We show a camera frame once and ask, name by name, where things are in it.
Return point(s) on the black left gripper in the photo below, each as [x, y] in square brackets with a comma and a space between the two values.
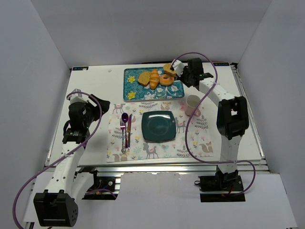
[94, 108]

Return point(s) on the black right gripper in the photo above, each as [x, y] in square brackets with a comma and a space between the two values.
[183, 74]

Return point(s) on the brown bread slice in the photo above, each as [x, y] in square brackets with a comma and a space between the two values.
[167, 70]

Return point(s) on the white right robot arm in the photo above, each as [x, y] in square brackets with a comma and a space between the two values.
[232, 121]

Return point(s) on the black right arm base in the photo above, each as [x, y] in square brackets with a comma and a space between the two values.
[214, 190]

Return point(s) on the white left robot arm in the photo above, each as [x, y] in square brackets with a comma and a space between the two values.
[57, 205]

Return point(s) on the round brown bread half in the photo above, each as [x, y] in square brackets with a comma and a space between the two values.
[144, 78]

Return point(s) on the black right corner label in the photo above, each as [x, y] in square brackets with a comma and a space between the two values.
[221, 64]

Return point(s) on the pink and white mug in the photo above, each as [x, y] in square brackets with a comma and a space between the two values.
[190, 104]

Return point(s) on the iridescent purple spoon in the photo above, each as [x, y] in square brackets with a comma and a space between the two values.
[125, 119]

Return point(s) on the glazed orange doughnut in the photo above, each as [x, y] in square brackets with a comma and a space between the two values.
[166, 80]

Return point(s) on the iridescent purple fork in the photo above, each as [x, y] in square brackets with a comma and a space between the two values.
[122, 127]

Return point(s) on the iridescent table knife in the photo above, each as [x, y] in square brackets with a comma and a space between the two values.
[128, 132]

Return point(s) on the striped golden croissant roll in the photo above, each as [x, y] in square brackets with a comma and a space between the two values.
[154, 79]

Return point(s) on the teal floral serving tray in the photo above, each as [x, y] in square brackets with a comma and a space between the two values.
[134, 91]

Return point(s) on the black table corner label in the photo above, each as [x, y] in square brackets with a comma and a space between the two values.
[80, 68]

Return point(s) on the animal print paper placemat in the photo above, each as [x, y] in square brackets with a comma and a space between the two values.
[192, 135]

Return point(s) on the dark teal square plate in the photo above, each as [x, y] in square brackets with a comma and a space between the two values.
[158, 126]

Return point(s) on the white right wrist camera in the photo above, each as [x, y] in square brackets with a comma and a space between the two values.
[178, 67]

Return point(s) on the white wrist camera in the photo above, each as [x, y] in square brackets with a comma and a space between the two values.
[178, 67]
[76, 96]

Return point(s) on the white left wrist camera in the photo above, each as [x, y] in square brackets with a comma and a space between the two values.
[76, 96]

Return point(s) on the aluminium table frame rail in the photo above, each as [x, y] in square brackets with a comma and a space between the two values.
[106, 82]

